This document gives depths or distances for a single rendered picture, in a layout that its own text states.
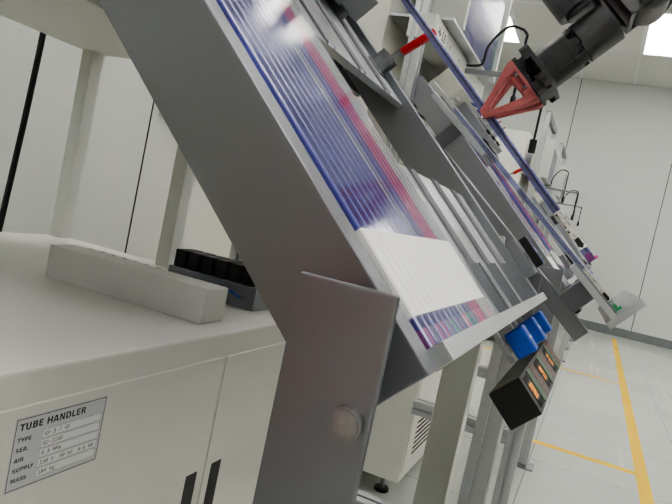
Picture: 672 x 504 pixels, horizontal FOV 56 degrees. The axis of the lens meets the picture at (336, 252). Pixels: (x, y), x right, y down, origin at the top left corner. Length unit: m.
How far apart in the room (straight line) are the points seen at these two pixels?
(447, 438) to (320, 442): 0.99
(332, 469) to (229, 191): 0.17
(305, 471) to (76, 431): 0.34
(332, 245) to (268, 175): 0.06
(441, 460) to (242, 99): 1.02
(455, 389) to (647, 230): 7.26
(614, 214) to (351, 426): 8.17
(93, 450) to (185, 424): 0.15
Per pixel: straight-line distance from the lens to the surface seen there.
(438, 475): 1.31
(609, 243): 8.41
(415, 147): 1.05
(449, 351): 0.35
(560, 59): 0.93
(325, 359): 0.30
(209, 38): 0.40
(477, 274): 0.69
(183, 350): 0.72
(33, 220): 2.76
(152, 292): 0.84
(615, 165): 8.49
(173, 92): 0.41
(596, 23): 0.94
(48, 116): 2.74
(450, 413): 1.27
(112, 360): 0.63
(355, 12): 1.09
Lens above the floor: 0.79
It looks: 4 degrees down
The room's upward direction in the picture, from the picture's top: 12 degrees clockwise
